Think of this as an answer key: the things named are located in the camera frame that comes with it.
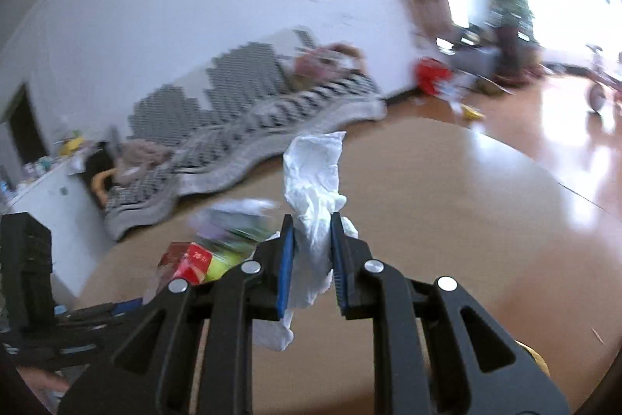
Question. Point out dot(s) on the white cabinet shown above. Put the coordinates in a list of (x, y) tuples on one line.
[(48, 220)]

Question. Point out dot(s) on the yellow box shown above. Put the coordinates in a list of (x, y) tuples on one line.
[(70, 146)]

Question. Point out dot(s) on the children's tricycle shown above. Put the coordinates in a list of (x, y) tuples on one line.
[(600, 89)]

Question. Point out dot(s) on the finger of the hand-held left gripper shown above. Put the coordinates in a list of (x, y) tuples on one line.
[(58, 347), (97, 313)]

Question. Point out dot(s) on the white paper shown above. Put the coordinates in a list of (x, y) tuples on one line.
[(311, 181)]

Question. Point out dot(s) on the beige clothing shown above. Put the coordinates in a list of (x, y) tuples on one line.
[(146, 157)]

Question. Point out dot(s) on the gold rimmed bin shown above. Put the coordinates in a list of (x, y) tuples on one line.
[(534, 356)]

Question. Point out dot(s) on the red snack wrapper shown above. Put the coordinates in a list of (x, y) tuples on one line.
[(187, 266)]

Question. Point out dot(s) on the wooden sofa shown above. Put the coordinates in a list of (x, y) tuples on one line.
[(103, 186)]

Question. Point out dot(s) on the pink cartoon pillow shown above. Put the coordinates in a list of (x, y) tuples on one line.
[(323, 60)]

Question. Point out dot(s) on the yellow floor item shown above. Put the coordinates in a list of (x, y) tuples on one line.
[(474, 113)]

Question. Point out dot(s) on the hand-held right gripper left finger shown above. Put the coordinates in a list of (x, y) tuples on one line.
[(286, 269)]

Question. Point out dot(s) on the potted plant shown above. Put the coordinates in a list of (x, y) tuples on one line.
[(510, 16)]

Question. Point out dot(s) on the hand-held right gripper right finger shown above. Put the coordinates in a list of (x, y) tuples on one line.
[(338, 269)]

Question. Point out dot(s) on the yellow green snack bag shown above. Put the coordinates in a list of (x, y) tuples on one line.
[(223, 266)]

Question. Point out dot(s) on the red plastic bag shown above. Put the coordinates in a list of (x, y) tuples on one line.
[(432, 74)]

